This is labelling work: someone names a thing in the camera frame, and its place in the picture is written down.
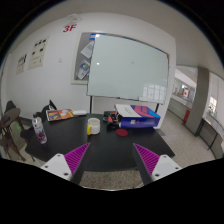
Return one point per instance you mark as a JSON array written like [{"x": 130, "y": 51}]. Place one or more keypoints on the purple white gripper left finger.
[{"x": 66, "y": 166}]

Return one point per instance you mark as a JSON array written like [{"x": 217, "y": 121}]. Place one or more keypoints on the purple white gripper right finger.
[{"x": 151, "y": 166}]

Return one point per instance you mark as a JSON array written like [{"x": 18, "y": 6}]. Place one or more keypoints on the clear plastic water bottle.
[{"x": 39, "y": 129}]

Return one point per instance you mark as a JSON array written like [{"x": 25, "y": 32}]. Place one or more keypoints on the red round coaster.
[{"x": 122, "y": 132}]

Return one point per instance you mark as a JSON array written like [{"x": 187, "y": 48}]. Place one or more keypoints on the colourful orange book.
[{"x": 56, "y": 115}]

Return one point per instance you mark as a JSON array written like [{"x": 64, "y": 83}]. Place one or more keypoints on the white flat object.
[{"x": 79, "y": 112}]

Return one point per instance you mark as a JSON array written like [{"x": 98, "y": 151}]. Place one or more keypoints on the blue white cardboard box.
[{"x": 136, "y": 116}]

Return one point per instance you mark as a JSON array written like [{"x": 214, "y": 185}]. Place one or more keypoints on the black office chair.
[{"x": 50, "y": 106}]

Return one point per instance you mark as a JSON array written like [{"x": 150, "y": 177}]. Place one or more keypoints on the red black items pile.
[{"x": 112, "y": 118}]

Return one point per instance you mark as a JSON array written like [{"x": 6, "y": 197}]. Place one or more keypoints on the brown wooden chair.
[{"x": 12, "y": 115}]

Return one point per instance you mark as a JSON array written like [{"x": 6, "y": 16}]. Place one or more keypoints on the large glass whiteboard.
[{"x": 128, "y": 69}]

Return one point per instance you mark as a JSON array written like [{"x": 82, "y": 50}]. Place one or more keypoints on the grey notice board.
[{"x": 82, "y": 58}]

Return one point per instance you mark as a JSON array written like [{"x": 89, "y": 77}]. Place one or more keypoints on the white mug yellow handle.
[{"x": 93, "y": 126}]

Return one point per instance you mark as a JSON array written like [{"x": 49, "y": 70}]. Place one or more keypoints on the white wall poster left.
[{"x": 21, "y": 64}]

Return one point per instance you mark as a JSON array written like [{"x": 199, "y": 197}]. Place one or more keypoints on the white wall poster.
[
  {"x": 21, "y": 64},
  {"x": 38, "y": 53}
]

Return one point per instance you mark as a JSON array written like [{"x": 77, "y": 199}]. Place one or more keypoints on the white wall poster right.
[{"x": 38, "y": 53}]

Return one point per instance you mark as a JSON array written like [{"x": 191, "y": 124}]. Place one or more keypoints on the red 3F wall sign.
[{"x": 69, "y": 28}]

